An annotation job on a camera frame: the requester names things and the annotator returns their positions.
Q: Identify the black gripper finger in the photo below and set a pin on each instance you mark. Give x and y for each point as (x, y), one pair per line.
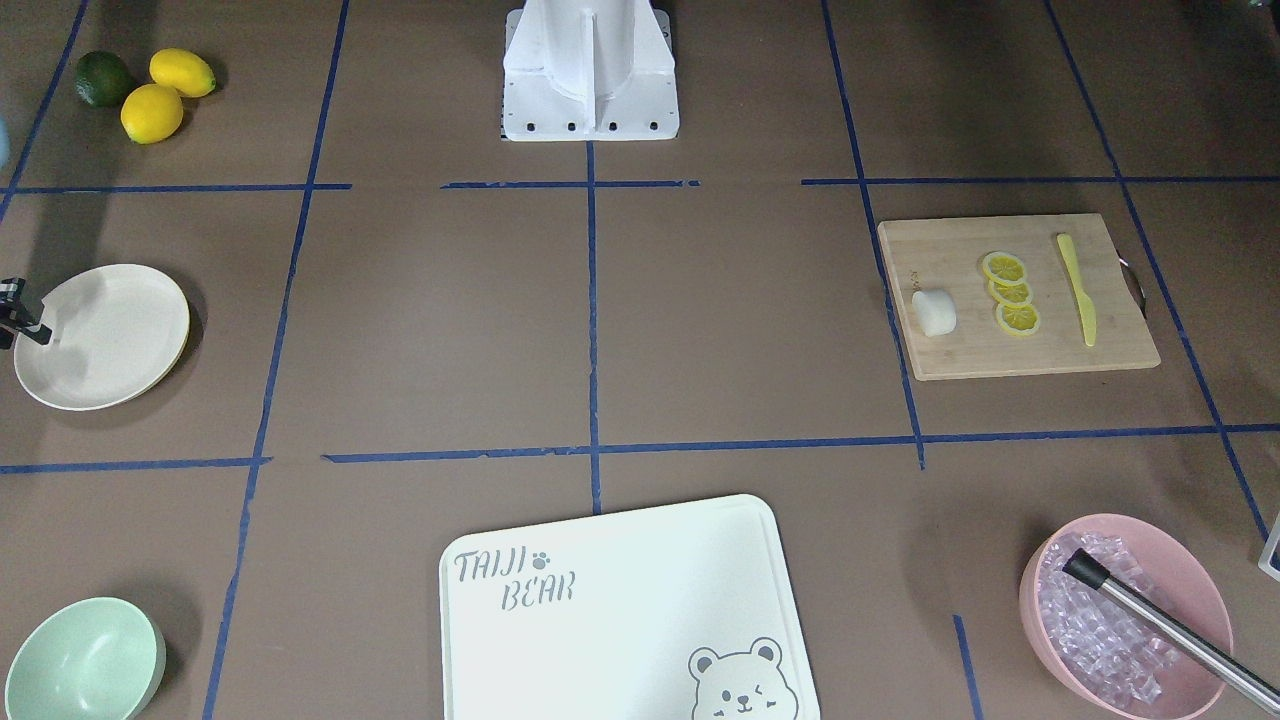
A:
(16, 319)

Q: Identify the cream round plate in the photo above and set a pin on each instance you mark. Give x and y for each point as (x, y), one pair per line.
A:
(116, 331)

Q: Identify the white bear tray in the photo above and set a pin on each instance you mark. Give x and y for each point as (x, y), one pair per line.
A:
(682, 611)

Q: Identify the yellow lemon lower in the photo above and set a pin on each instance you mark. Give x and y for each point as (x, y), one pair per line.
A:
(152, 113)

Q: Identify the yellow lemon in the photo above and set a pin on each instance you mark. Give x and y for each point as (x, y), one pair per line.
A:
(184, 71)
(152, 113)

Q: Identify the green lime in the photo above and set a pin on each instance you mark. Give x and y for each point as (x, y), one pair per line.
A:
(103, 80)

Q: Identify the yellow lemon upper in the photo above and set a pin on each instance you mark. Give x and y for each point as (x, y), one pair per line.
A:
(184, 71)

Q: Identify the mint green bowl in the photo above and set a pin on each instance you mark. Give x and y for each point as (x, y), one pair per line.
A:
(100, 658)

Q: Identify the bamboo cutting board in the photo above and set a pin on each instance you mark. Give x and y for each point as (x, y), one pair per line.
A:
(945, 254)

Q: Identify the lemon slice top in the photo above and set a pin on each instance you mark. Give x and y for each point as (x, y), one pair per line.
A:
(1004, 269)

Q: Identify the lemon slice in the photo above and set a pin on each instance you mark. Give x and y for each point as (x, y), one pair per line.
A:
(1011, 295)
(1004, 269)
(1018, 321)

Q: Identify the lemon slice bottom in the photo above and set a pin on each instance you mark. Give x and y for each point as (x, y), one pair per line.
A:
(1018, 321)

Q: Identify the lemon slice middle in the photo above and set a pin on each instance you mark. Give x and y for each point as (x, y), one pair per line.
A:
(1011, 295)

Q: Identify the yellow plastic knife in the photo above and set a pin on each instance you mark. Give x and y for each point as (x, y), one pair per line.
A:
(1085, 308)

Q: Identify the pink bowl with ice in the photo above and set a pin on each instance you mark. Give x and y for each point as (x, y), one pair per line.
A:
(1100, 651)

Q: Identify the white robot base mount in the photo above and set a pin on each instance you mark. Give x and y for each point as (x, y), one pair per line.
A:
(589, 71)

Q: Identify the white wire cup rack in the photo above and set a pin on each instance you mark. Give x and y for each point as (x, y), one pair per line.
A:
(1268, 561)

